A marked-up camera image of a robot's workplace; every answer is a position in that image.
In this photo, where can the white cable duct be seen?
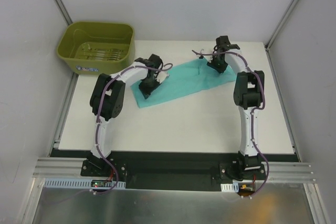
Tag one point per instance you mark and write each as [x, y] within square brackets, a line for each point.
[69, 183]
[230, 188]

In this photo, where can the aluminium frame rail front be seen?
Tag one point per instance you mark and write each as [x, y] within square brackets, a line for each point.
[280, 172]

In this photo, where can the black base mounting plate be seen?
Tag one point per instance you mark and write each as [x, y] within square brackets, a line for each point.
[170, 171]

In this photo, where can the right white cable duct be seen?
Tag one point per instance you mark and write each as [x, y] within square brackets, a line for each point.
[230, 188]

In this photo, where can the reflective metal sheet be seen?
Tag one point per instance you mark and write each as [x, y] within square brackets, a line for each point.
[275, 203]

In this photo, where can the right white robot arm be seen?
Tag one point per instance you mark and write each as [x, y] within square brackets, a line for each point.
[249, 97]

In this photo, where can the olive green plastic bin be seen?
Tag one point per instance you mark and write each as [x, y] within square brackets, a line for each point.
[97, 47]

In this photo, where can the right aluminium corner post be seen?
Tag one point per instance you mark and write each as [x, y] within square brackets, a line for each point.
[279, 27]

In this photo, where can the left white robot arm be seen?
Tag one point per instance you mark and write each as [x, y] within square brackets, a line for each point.
[108, 96]

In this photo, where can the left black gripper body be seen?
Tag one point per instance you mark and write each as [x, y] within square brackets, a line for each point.
[148, 87]

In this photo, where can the left white cable duct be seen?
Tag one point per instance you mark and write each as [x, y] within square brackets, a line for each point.
[69, 183]

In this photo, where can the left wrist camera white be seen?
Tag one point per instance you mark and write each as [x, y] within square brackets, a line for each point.
[162, 76]

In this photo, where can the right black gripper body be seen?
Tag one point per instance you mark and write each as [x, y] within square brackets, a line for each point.
[217, 64]

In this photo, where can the teal t shirt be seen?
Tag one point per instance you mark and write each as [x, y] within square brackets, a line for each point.
[185, 79]

